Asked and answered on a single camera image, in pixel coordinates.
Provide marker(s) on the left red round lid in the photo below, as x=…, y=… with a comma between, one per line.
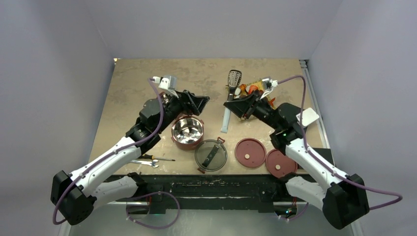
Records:
x=250, y=152

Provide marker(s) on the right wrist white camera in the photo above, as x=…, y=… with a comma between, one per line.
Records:
x=269, y=85

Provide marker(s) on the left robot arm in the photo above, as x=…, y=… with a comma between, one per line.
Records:
x=77, y=194

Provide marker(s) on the near red steel pot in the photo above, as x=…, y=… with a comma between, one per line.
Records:
x=187, y=132

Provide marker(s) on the metal serving tongs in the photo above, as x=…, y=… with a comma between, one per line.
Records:
x=234, y=79

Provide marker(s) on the transparent grey pot lid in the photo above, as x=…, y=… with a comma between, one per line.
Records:
x=211, y=155

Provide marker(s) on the silver open-end wrench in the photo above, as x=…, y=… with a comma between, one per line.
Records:
x=153, y=163

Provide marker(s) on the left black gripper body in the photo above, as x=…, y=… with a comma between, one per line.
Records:
x=174, y=107

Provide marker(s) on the yellow black screwdriver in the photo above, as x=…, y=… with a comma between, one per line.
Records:
x=152, y=157

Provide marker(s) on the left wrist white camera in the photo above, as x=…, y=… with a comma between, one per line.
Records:
x=167, y=84

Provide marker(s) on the white small box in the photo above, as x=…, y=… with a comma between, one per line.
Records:
x=307, y=117

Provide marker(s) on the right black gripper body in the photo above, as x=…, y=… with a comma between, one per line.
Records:
x=262, y=110

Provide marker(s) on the right red round lid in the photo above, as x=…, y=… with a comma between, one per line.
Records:
x=280, y=165

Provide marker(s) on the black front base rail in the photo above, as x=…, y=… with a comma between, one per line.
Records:
x=263, y=193

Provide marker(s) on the wrist white camera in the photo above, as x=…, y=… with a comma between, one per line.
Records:
x=269, y=85
x=167, y=84

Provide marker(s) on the red round lid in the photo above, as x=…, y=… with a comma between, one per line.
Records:
x=250, y=152
x=280, y=165

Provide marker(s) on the yellow food tray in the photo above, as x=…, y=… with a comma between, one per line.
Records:
x=269, y=100

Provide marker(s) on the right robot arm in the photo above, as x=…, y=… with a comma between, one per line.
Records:
x=334, y=192

